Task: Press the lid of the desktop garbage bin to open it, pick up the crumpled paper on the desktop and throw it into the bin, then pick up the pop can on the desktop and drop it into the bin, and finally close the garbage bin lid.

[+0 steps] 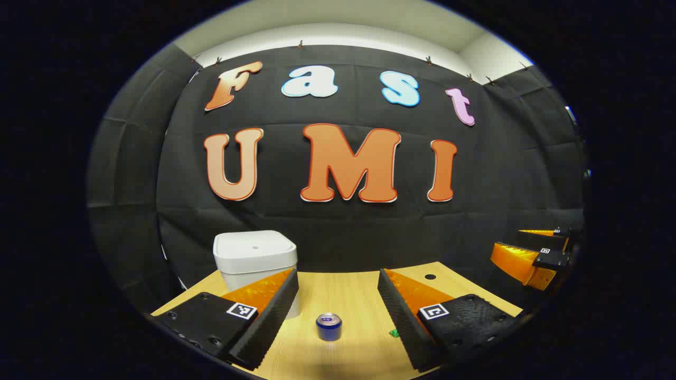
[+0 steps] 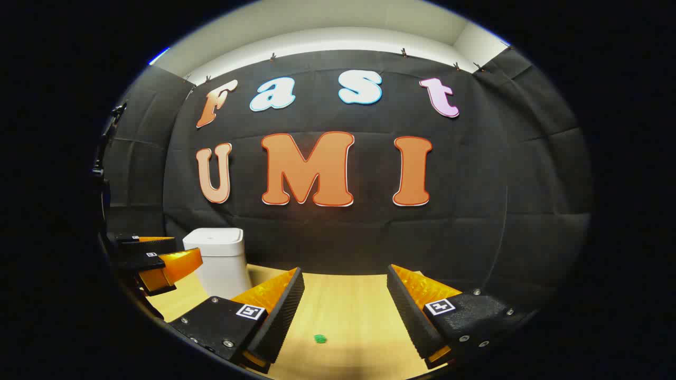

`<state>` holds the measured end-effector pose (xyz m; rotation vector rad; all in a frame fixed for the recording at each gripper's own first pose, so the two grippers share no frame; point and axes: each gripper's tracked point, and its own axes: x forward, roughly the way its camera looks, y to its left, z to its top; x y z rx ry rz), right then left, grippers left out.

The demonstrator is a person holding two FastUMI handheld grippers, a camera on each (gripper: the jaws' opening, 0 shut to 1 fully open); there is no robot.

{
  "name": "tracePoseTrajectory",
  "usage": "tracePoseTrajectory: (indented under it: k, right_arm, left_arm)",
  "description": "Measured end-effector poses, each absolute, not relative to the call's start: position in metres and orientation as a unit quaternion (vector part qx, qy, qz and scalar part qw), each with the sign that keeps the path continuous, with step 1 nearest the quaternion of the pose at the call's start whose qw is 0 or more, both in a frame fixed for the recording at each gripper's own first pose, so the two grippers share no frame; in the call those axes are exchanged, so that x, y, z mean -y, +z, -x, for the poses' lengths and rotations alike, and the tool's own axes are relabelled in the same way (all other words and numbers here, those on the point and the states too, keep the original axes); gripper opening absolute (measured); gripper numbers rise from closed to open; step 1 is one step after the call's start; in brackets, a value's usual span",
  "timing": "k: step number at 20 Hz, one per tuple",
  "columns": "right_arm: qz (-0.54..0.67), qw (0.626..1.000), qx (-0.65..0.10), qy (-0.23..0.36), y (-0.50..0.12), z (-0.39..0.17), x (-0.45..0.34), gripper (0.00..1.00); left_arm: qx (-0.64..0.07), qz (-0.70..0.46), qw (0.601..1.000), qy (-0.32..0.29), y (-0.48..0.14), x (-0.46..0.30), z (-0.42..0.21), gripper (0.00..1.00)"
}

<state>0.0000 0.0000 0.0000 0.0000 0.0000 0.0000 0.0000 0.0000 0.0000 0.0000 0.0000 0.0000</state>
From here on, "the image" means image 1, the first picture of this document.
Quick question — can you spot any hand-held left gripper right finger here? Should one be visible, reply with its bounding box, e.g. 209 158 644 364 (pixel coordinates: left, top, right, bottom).
377 268 523 373

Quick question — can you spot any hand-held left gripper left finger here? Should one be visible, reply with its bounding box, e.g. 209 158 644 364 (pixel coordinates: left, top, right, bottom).
151 268 299 371

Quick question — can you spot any blue pop can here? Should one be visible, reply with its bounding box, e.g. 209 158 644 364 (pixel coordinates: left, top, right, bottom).
316 312 343 341

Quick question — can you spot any white desktop garbage bin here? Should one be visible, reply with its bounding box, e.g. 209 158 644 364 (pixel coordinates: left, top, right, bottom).
213 230 302 320

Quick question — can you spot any wooden desktop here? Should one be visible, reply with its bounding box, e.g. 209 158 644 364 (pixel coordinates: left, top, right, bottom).
151 261 523 380

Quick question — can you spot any black backdrop cloth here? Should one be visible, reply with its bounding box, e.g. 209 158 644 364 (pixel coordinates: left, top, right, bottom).
87 44 587 317

